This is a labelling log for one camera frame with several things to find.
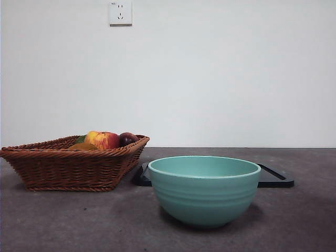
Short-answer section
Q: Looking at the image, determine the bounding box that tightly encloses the teal ceramic bowl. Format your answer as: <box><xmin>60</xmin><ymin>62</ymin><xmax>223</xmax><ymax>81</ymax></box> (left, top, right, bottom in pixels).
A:
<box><xmin>148</xmin><ymin>155</ymin><xmax>262</xmax><ymax>228</ymax></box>

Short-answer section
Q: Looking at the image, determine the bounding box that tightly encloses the brown kiwi fruit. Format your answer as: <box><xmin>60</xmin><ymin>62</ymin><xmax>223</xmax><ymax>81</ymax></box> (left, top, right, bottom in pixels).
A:
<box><xmin>68</xmin><ymin>142</ymin><xmax>99</xmax><ymax>151</ymax></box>

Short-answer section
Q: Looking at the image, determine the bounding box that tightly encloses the dark red plum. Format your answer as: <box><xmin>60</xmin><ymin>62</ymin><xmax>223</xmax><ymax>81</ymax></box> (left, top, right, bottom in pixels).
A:
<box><xmin>118</xmin><ymin>132</ymin><xmax>139</xmax><ymax>148</ymax></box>

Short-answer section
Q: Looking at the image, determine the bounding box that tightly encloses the red yellow apple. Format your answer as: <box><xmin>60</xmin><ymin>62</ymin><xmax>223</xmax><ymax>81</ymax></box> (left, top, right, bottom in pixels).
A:
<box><xmin>83</xmin><ymin>130</ymin><xmax>120</xmax><ymax>151</ymax></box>

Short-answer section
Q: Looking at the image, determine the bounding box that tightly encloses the brown wicker basket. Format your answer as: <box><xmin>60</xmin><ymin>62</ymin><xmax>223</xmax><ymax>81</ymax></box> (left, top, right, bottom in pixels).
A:
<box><xmin>0</xmin><ymin>134</ymin><xmax>151</xmax><ymax>192</ymax></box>

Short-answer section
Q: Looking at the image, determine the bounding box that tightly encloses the dark rectangular tray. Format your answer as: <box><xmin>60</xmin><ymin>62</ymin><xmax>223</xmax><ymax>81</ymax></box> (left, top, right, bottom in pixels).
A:
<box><xmin>131</xmin><ymin>162</ymin><xmax>295</xmax><ymax>188</ymax></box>

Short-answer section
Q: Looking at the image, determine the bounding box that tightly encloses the white wall socket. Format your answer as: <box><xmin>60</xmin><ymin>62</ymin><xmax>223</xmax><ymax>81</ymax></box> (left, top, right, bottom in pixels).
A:
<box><xmin>109</xmin><ymin>0</ymin><xmax>133</xmax><ymax>27</ymax></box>

